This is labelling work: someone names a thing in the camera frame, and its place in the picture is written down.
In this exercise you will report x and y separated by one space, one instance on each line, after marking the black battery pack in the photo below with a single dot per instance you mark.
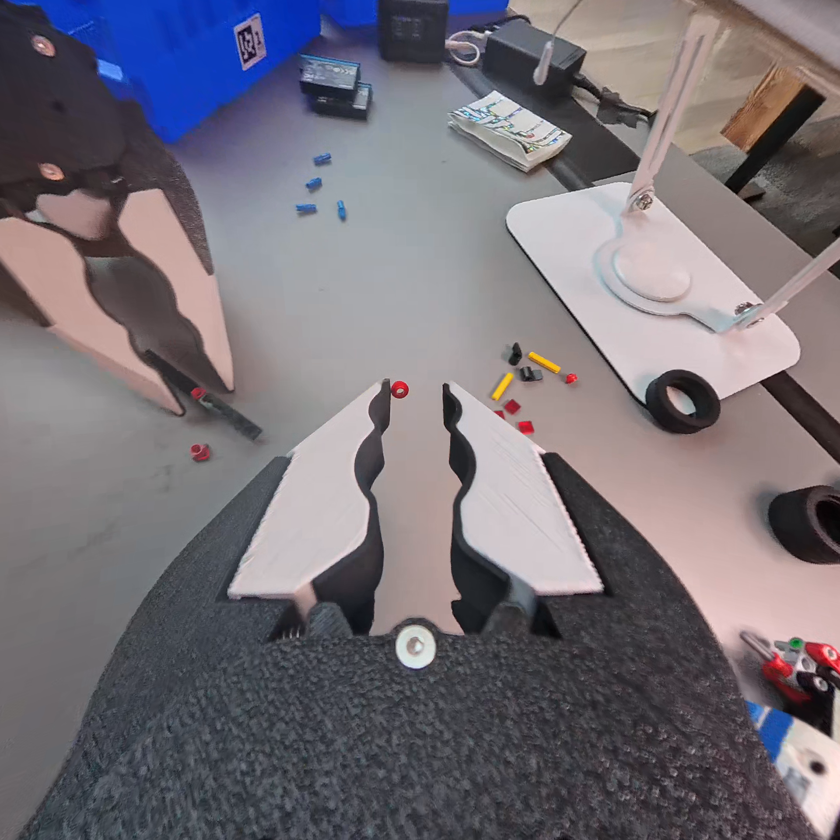
348 105
330 72

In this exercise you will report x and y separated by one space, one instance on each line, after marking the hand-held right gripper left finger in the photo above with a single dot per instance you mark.
315 512

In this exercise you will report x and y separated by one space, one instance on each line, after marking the grey desk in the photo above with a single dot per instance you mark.
361 282

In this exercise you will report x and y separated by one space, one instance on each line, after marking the plain blue plastic bin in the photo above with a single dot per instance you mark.
354 6

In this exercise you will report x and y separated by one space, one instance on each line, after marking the black toy brick beam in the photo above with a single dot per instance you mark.
229 418

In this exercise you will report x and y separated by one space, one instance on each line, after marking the black power adapter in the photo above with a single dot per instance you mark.
518 52

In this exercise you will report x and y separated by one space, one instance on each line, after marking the short yellow toy axle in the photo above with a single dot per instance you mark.
502 386

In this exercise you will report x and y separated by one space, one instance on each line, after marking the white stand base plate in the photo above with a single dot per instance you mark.
577 249

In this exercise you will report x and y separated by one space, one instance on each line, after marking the small black toy piece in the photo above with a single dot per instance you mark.
530 374
515 354

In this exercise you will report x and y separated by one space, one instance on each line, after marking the blue plastic bin with tag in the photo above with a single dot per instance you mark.
184 59

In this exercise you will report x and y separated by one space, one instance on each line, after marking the black cube device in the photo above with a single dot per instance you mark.
413 29

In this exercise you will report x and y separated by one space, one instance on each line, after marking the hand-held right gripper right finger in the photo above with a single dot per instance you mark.
518 512

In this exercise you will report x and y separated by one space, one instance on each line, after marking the blue and white toy car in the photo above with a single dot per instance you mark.
787 669

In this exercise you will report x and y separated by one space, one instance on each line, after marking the long yellow toy axle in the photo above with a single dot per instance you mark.
544 362

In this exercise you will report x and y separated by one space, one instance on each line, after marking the black rubber toy tire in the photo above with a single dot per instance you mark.
784 518
659 400

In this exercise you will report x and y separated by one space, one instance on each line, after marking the folded printed booklet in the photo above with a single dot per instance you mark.
505 131

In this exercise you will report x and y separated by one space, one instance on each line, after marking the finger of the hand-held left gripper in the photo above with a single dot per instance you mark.
190 282
46 282

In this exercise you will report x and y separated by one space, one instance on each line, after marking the table with wooden leg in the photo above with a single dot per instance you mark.
764 105

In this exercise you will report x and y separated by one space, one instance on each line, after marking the red toy connector piece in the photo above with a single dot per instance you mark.
200 451

